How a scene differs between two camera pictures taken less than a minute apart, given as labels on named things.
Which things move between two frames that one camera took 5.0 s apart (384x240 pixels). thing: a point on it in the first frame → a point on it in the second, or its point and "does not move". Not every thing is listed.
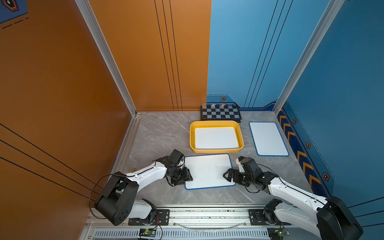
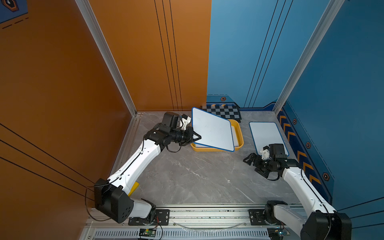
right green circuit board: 277,233 does not move
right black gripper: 229,172 → 252,156
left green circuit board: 147,232 does not move
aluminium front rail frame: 194,222 does not move
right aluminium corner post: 329,14 does not move
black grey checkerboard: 220,112 does not move
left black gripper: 187,177 → 189,132
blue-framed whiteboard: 207,170 → 215,131
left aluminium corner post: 87,8 does not move
